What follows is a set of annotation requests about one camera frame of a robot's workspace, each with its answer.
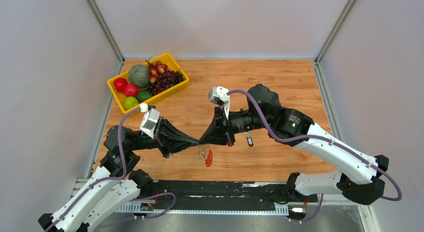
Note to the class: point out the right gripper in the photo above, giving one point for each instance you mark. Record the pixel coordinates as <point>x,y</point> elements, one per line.
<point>220,131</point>

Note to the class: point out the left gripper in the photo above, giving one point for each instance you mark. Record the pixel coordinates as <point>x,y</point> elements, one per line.
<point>164,127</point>

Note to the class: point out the metal key holder red handle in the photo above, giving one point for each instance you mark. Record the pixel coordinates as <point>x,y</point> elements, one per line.
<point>206,154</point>

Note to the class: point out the dark purple grape bunch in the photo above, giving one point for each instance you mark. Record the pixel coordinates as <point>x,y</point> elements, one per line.
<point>169,79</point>

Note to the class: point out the light green apple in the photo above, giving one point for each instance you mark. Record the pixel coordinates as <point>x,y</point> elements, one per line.
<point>130,102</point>

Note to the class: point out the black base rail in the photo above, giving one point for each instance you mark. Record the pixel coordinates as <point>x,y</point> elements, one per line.
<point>219,198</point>

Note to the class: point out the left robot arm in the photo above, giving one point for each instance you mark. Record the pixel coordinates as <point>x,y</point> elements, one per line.
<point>115,181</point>

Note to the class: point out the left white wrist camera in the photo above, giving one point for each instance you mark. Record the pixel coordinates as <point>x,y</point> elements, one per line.
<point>150,119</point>

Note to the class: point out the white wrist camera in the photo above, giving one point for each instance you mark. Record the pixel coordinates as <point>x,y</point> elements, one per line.
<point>219,95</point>
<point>150,119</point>

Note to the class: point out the green melon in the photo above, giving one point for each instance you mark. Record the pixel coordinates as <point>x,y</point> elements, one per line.
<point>139,75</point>

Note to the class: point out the dark green lime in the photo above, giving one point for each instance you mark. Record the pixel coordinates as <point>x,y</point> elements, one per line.
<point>143,95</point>

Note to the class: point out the red cherries bunch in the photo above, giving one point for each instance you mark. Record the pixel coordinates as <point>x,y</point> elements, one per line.
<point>156,70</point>

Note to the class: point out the pink red apple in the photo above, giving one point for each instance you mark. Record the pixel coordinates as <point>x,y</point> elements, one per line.
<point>130,90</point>

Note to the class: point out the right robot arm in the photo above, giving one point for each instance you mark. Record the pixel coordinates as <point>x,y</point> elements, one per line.
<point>357,176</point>

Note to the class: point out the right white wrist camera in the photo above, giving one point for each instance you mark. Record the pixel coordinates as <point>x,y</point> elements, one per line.
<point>219,95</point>

